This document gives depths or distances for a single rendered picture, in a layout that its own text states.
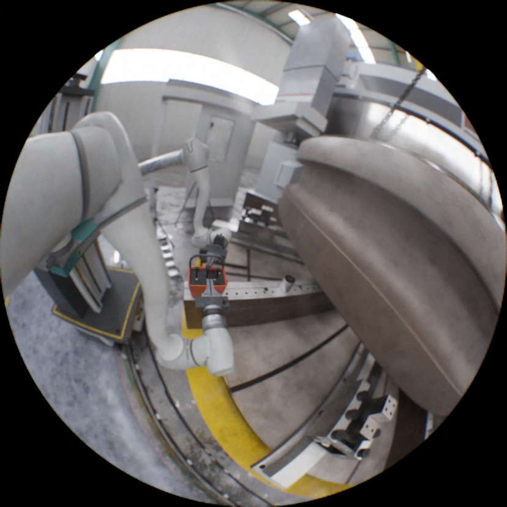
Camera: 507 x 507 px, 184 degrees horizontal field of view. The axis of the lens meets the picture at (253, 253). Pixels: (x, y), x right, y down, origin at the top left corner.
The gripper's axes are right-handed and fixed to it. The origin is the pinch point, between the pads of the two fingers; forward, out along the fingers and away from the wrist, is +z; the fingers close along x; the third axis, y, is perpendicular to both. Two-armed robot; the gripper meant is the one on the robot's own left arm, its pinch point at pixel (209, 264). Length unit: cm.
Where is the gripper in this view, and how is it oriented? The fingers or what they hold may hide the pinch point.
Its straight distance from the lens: 83.2
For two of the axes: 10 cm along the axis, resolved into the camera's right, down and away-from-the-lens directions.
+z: -1.1, 5.6, -8.2
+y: -2.6, 7.8, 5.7
